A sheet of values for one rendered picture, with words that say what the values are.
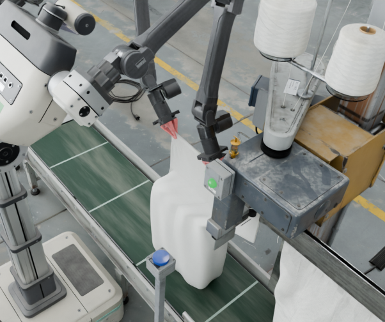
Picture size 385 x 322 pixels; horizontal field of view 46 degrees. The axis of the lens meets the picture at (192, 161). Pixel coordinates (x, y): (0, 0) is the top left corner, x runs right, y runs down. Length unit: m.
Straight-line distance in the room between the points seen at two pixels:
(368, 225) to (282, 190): 1.96
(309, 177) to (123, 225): 1.28
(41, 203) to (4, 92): 1.65
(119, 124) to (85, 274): 1.56
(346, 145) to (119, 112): 2.52
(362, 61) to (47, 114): 0.90
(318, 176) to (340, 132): 0.24
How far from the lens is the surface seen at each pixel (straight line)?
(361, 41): 1.25
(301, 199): 1.23
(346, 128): 1.53
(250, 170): 1.27
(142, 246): 2.27
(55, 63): 1.37
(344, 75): 1.28
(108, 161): 2.70
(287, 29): 1.37
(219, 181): 1.27
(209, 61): 1.50
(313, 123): 1.51
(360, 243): 3.04
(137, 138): 3.45
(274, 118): 1.34
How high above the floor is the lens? 2.19
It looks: 42 degrees down
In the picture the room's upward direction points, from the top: 5 degrees clockwise
